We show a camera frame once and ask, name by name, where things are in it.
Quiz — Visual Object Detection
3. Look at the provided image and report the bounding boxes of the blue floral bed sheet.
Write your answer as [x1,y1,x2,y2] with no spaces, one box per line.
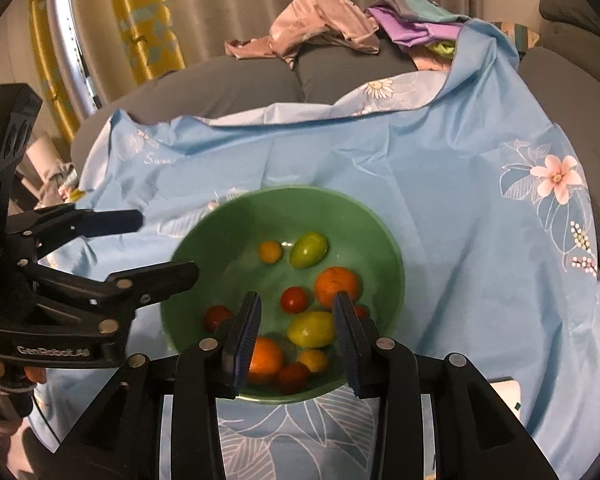
[30,15,600,480]

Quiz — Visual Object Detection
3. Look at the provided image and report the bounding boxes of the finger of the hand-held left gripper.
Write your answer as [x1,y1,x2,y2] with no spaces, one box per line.
[22,260,201,338]
[7,203,145,261]

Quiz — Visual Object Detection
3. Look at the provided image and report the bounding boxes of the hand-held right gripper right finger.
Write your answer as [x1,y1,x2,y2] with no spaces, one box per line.
[332,291,541,480]

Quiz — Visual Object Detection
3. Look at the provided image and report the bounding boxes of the yellow patterned curtain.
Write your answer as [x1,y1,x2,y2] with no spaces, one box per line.
[30,0,186,136]

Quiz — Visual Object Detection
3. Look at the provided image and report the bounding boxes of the white flat box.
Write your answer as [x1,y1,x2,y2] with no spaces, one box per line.
[490,380,524,417]

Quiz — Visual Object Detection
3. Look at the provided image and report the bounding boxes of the orange tangerine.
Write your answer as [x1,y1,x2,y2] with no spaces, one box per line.
[314,266,362,310]
[247,336,286,386]

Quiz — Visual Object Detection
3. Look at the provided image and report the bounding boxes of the grey clothes heap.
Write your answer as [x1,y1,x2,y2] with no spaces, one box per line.
[37,160,83,203]

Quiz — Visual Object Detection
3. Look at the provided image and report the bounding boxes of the small yellow round fruit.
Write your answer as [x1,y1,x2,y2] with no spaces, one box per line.
[258,240,283,264]
[297,349,330,374]

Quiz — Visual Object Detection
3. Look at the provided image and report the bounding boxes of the purple cloth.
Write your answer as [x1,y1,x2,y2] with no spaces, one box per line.
[367,0,473,48]

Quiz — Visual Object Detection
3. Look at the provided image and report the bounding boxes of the pink crumpled clothes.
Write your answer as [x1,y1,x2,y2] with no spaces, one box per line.
[224,0,381,68]

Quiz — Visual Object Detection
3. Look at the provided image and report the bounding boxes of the person's left hand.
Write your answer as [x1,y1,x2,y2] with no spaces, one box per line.
[0,357,46,386]

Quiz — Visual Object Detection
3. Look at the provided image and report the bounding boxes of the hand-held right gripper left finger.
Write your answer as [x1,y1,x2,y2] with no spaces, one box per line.
[55,290,263,480]

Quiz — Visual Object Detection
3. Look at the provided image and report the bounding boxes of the small green fruit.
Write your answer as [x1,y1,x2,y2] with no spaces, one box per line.
[289,231,329,269]

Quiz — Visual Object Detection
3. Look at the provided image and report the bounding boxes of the green plastic bowl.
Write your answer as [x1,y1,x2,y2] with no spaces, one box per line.
[160,186,406,405]

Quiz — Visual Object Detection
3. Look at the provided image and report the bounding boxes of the grey sofa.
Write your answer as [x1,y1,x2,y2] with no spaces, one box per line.
[70,0,600,311]

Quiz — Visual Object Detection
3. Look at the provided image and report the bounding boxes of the large yellow-green fruit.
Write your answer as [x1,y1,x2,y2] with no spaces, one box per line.
[286,311,337,348]

